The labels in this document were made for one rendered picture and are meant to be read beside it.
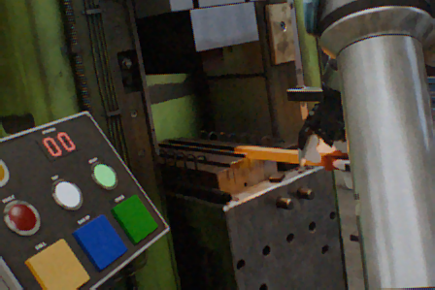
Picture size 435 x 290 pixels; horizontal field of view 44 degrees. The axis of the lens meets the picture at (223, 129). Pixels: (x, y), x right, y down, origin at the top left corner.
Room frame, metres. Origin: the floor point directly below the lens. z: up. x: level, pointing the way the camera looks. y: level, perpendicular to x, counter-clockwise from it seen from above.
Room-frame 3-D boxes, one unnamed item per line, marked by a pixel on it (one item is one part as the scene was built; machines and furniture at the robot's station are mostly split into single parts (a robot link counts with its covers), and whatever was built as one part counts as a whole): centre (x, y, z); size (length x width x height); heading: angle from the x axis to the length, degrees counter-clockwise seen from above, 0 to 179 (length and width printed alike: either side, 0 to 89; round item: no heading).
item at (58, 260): (0.75, 0.27, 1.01); 0.07 x 0.05 x 0.07; 153
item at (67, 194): (0.86, 0.27, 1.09); 0.05 x 0.03 x 0.04; 128
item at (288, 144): (1.47, -0.15, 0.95); 0.12 x 0.08 x 0.06; 38
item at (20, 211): (0.77, 0.31, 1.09); 0.05 x 0.03 x 0.04; 128
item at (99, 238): (0.84, 0.23, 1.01); 0.07 x 0.05 x 0.07; 153
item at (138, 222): (0.93, 0.18, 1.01); 0.07 x 0.05 x 0.07; 153
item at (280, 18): (1.61, -0.21, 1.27); 0.09 x 0.02 x 0.17; 128
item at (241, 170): (1.47, 0.08, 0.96); 0.42 x 0.20 x 0.09; 38
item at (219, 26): (1.47, 0.08, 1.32); 0.42 x 0.20 x 0.10; 38
